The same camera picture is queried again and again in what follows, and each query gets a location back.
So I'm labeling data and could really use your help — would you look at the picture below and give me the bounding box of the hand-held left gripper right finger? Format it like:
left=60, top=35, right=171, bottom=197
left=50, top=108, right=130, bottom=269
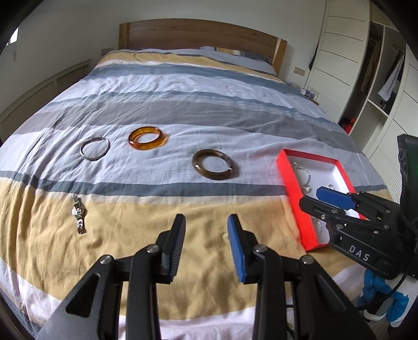
left=227, top=214, right=376, bottom=340

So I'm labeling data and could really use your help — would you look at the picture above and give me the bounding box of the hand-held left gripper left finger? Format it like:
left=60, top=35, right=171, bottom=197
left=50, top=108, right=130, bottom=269
left=36, top=213, right=187, bottom=340

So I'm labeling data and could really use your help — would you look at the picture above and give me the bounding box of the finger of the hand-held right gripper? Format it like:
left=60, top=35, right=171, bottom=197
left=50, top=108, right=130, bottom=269
left=316, top=186, right=391, bottom=223
left=298, top=195, right=390, bottom=231

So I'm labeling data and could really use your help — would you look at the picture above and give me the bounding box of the red jewelry box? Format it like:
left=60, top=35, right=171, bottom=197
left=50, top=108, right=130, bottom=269
left=276, top=149, right=366, bottom=252

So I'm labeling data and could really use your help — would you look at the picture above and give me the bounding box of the person's right hand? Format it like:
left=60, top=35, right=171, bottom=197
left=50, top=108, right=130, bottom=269
left=357, top=270, right=411, bottom=325

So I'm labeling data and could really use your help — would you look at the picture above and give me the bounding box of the dark brown bangle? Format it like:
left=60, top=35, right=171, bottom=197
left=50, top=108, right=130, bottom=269
left=192, top=149, right=240, bottom=181

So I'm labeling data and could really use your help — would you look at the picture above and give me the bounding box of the amber bangle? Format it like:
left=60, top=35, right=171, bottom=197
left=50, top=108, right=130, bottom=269
left=127, top=127, right=169, bottom=152

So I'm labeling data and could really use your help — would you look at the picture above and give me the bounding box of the silver wristwatch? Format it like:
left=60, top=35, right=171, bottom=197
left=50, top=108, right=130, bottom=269
left=71, top=194, right=88, bottom=235

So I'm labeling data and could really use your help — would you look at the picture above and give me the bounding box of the bedside clutter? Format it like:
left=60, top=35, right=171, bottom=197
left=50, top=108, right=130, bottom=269
left=295, top=86, right=320, bottom=104

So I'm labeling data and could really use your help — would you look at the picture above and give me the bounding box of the open closet shelving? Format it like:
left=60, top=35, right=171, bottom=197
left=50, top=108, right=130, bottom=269
left=340, top=20, right=418, bottom=164

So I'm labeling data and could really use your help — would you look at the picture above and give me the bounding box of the silver bangle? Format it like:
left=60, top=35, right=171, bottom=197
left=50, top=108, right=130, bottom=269
left=80, top=137, right=111, bottom=161

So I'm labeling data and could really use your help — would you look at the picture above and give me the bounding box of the bed with striped duvet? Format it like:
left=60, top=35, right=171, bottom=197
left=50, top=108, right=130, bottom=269
left=0, top=49, right=389, bottom=340

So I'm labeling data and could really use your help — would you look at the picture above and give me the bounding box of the grey pillow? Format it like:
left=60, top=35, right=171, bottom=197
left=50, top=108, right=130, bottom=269
left=199, top=46, right=278, bottom=74

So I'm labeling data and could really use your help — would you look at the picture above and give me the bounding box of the wooden headboard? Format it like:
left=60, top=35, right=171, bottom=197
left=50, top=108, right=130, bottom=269
left=119, top=20, right=288, bottom=78

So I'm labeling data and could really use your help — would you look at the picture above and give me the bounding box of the low beige wall cabinet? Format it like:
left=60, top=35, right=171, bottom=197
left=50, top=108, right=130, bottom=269
left=0, top=59, right=92, bottom=139

